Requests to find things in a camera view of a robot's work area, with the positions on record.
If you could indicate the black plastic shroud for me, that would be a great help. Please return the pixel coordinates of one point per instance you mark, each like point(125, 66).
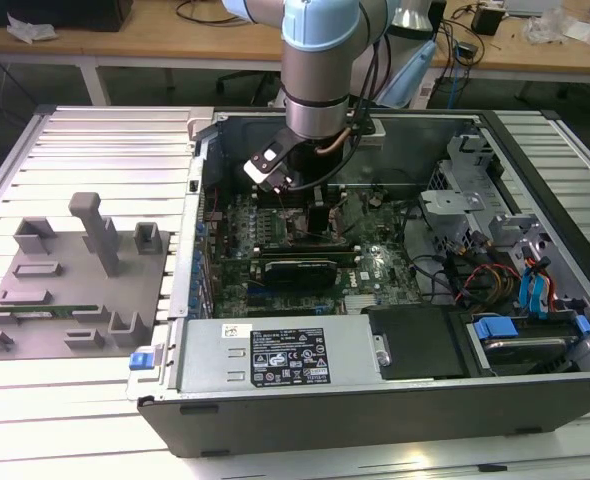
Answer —
point(415, 340)

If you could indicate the wooden desk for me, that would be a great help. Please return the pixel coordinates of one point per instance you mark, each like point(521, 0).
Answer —
point(175, 45)

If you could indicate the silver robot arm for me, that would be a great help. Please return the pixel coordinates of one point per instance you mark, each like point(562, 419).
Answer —
point(315, 75)

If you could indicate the crumpled white plastic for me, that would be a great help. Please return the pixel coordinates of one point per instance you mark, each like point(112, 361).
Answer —
point(30, 27)

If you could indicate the silver disk bay cage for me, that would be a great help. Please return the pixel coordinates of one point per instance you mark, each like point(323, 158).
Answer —
point(450, 200)

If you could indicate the green motherboard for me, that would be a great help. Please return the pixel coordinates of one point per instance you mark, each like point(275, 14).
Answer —
point(390, 295)

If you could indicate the clear plastic bag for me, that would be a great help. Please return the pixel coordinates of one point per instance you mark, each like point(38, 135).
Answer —
point(545, 25)

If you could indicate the silver finned heatsink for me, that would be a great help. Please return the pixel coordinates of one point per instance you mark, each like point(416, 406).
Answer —
point(360, 303)

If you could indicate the RAM slot with white clips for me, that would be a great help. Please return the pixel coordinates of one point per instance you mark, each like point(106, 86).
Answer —
point(358, 260)
point(305, 246)

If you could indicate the green RAM stick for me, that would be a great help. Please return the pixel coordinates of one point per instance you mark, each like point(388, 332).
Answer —
point(40, 310)

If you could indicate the black graphics card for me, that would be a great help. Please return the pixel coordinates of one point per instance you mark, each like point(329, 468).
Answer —
point(300, 272)

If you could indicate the small black power adapter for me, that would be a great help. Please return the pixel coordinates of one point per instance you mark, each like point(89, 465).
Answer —
point(486, 21)

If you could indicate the large black box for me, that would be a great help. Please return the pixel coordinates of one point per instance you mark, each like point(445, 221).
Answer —
point(50, 12)

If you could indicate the black office chair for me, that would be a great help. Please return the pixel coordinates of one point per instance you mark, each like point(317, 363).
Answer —
point(235, 80)

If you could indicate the blue case latch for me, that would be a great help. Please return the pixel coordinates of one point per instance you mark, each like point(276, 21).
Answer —
point(141, 361)

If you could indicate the black open PC case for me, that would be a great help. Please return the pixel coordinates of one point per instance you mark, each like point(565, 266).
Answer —
point(325, 420)

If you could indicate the blue card retention clip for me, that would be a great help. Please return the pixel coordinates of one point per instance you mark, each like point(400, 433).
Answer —
point(193, 302)
point(195, 284)
point(198, 256)
point(201, 229)

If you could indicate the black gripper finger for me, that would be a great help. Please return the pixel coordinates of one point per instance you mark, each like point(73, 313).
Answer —
point(317, 220)

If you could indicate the grey power supply unit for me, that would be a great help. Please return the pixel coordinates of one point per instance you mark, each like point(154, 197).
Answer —
point(210, 360)

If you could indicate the round coin battery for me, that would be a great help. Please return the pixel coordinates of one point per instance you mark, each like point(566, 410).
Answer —
point(375, 201)

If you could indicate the grey parts rack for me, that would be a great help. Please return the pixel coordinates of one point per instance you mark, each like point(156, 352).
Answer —
point(75, 300)

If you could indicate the pale blue teach pendant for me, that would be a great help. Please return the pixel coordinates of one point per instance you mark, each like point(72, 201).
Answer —
point(410, 75)

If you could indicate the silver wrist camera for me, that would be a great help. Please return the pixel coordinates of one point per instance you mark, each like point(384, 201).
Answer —
point(257, 172)

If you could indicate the hard disk in blue carrier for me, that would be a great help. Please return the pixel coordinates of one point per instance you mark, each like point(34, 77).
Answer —
point(520, 352)

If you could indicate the RAM slot with black clips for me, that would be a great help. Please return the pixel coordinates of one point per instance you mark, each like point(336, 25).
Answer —
point(305, 253)

